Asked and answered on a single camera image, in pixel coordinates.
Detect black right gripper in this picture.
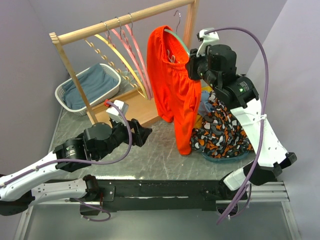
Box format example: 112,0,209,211
185,45,221,91

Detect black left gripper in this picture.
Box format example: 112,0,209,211
95,115,153,160

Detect orange shorts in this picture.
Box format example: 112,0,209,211
146,25,202,155

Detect green hanger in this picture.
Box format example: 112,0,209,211
164,10,190,56

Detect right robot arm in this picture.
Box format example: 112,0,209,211
185,44,297,200

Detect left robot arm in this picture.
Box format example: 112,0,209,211
0,118,153,216

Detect yellow hanger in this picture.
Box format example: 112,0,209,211
84,29,148,100

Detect camouflage patterned shorts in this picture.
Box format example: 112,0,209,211
189,91,254,158

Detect pink hanger right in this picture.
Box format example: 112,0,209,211
123,12,154,98

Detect pink hanger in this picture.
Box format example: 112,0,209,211
111,22,153,100
123,12,154,98

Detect pink hanger left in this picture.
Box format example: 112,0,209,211
111,22,153,100

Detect wooden clothes rack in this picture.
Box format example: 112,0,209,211
49,0,199,127

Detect light blue garment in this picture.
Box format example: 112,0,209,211
198,90,214,117

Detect yellow garment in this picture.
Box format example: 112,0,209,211
194,86,212,128

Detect white laundry basket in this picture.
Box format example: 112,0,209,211
55,63,122,116

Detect blue-grey cloth in basket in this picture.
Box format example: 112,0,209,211
62,63,120,110

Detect teal round tray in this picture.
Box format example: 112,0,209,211
201,152,249,164

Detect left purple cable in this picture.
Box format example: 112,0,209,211
0,101,133,187

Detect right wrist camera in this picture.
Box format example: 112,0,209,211
196,27,220,57

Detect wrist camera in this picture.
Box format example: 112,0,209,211
104,99,129,125
196,27,220,57

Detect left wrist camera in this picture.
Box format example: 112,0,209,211
104,99,129,125

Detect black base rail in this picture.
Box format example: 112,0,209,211
80,179,237,213

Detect aluminium rail right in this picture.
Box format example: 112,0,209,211
250,181,290,202

